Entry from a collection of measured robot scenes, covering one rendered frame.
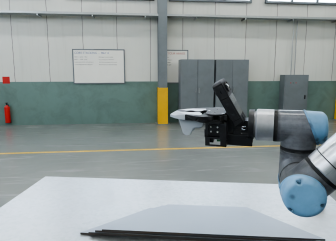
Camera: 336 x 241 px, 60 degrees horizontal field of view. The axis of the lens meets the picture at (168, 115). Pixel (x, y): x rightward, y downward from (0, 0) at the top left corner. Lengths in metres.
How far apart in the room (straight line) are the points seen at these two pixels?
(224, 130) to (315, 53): 10.14
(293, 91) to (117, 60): 5.60
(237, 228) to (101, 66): 8.38
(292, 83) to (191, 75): 3.31
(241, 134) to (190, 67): 7.92
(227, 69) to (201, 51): 1.07
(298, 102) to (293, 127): 9.52
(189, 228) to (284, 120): 0.48
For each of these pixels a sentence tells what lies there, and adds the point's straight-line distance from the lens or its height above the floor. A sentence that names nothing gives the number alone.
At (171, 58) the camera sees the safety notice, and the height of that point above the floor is 2.01.
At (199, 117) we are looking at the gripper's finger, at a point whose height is 1.45.
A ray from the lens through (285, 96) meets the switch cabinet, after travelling 9.98.
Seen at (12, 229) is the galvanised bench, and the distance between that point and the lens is 1.14.
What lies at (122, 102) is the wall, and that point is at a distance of 9.14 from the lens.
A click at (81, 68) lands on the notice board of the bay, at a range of 9.21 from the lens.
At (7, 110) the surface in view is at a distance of 9.76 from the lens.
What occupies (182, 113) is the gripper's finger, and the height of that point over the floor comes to 1.46.
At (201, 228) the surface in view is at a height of 1.07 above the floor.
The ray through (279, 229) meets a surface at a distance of 1.04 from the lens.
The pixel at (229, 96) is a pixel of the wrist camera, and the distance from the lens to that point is 0.69.
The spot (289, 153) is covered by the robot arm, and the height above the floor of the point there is 1.38.
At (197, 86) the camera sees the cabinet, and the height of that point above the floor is 1.16.
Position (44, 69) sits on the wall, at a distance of 9.48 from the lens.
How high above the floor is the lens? 1.56
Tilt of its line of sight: 8 degrees down
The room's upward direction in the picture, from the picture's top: straight up
